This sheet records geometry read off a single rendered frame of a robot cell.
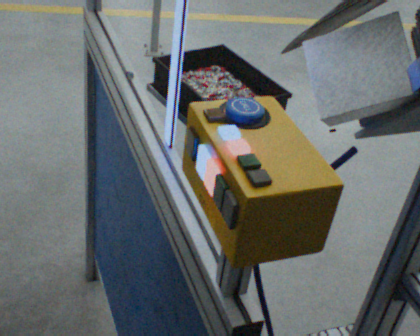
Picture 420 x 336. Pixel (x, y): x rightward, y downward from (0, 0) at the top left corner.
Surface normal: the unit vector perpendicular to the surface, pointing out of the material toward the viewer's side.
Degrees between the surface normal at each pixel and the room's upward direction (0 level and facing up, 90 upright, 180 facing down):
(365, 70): 55
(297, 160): 0
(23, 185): 0
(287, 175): 0
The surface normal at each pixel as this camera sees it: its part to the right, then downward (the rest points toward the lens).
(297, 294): 0.12, -0.80
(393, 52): -0.39, -0.09
